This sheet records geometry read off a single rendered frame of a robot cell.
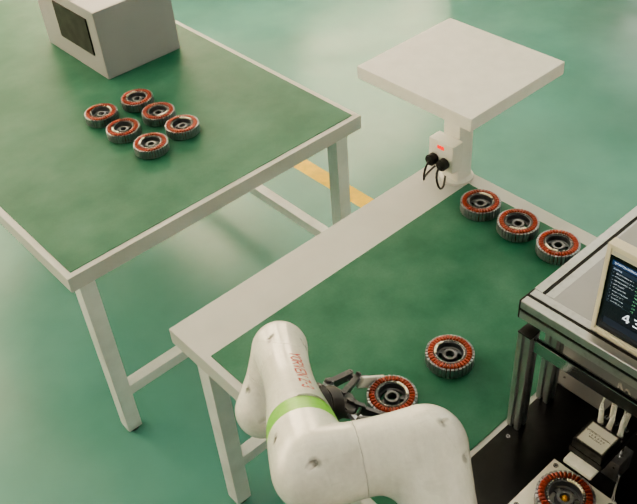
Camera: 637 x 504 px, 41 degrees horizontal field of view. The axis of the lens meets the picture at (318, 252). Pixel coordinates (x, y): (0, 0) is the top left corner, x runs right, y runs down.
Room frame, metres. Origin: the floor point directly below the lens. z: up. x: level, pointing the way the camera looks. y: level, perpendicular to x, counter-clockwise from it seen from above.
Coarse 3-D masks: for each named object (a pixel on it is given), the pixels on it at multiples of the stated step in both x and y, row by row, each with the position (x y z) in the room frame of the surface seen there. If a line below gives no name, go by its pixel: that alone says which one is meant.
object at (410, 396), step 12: (372, 384) 1.22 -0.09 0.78; (384, 384) 1.22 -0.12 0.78; (396, 384) 1.21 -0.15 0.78; (408, 384) 1.21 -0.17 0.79; (372, 396) 1.18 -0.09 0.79; (384, 396) 1.20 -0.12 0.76; (396, 396) 1.19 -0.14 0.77; (408, 396) 1.17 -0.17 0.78; (384, 408) 1.15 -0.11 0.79; (396, 408) 1.14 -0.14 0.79
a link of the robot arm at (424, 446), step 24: (408, 408) 0.76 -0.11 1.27; (432, 408) 0.75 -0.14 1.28; (360, 432) 0.72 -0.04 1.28; (384, 432) 0.72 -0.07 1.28; (408, 432) 0.71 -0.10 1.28; (432, 432) 0.71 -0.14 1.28; (456, 432) 0.72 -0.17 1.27; (384, 456) 0.69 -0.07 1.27; (408, 456) 0.68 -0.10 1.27; (432, 456) 0.68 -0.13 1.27; (456, 456) 0.69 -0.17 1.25; (384, 480) 0.67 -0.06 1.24; (408, 480) 0.67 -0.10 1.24; (432, 480) 0.66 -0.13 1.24; (456, 480) 0.66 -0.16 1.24
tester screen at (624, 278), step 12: (612, 264) 1.01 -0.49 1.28; (612, 276) 1.01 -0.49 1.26; (624, 276) 1.00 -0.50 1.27; (636, 276) 0.98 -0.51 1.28; (612, 288) 1.01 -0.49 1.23; (624, 288) 0.99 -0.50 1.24; (636, 288) 0.98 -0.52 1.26; (612, 300) 1.00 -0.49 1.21; (624, 300) 0.99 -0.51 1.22; (636, 300) 0.97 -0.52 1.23; (612, 312) 1.00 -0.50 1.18; (624, 312) 0.98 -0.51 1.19; (636, 312) 0.97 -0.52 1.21; (624, 324) 0.98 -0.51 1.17; (624, 336) 0.98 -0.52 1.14
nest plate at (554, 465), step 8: (552, 464) 0.97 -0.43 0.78; (560, 464) 0.97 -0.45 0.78; (544, 472) 0.96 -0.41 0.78; (536, 480) 0.94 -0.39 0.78; (528, 488) 0.92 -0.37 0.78; (592, 488) 0.91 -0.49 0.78; (520, 496) 0.91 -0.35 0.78; (528, 496) 0.91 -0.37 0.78; (552, 496) 0.90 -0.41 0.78; (600, 496) 0.89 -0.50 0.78
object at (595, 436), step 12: (636, 420) 0.98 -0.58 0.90; (588, 432) 0.94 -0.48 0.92; (600, 432) 0.94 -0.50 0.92; (612, 432) 0.94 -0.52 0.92; (624, 432) 0.95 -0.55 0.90; (636, 432) 0.95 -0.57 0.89; (576, 444) 0.93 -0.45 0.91; (588, 444) 0.92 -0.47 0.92; (600, 444) 0.91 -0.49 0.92; (612, 444) 0.91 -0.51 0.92; (624, 444) 0.93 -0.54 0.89; (576, 456) 0.92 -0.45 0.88; (588, 456) 0.90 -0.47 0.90; (600, 456) 0.89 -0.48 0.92; (612, 456) 0.90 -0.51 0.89; (576, 468) 0.90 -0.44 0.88; (588, 468) 0.89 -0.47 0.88; (600, 468) 0.88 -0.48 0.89
